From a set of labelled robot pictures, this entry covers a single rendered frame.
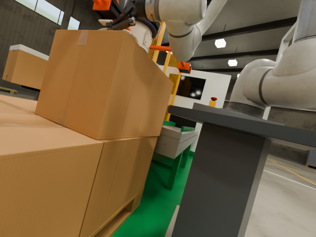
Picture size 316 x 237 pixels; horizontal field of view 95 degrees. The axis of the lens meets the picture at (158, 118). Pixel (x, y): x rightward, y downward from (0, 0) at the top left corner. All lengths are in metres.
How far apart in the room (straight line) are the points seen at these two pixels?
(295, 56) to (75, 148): 0.72
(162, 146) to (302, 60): 0.89
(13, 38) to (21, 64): 7.50
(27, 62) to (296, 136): 2.20
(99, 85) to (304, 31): 0.70
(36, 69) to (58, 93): 1.44
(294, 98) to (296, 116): 15.72
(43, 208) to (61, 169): 0.10
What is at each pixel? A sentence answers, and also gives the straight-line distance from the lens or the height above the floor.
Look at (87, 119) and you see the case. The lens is 0.60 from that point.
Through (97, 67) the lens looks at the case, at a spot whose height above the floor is 0.80.
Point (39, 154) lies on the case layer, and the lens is 0.42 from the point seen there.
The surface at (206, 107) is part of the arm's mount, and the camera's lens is 0.66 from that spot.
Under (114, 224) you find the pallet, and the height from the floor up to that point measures 0.02.
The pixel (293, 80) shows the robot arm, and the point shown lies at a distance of 0.63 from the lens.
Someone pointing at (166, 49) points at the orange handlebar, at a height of 1.07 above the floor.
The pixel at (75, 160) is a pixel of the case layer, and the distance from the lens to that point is 0.49.
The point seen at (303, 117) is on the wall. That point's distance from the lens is 16.37.
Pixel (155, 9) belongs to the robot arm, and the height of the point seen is 1.04.
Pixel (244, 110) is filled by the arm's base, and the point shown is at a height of 0.81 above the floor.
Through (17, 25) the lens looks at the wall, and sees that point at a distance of 9.74.
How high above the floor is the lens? 0.68
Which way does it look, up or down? 1 degrees down
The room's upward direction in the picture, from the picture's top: 15 degrees clockwise
